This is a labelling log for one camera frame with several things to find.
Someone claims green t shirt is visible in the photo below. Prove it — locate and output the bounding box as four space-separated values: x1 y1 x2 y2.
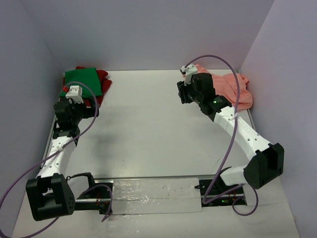
64 67 103 97

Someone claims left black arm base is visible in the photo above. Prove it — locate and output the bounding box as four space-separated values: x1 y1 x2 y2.
66 172 114 216

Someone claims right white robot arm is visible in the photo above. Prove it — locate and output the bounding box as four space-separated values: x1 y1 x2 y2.
177 72 284 194

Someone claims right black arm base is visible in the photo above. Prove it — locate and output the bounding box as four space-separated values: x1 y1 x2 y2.
195 177 246 207

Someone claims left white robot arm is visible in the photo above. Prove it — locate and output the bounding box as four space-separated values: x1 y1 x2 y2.
26 98 99 221

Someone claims salmon pink t shirt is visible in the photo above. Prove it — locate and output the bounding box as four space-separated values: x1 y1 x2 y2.
195 64 253 111

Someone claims red t shirt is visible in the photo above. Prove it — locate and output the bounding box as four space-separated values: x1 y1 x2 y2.
59 66 112 106

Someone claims silver tape sheet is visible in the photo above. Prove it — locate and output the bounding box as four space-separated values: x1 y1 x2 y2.
112 178 202 215

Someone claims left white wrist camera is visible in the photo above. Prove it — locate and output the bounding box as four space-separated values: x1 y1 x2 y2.
65 85 84 104

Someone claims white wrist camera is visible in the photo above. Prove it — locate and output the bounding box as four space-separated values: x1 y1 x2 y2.
65 85 84 104
180 64 198 85

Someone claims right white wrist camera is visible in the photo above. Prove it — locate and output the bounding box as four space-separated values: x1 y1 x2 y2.
180 64 198 85

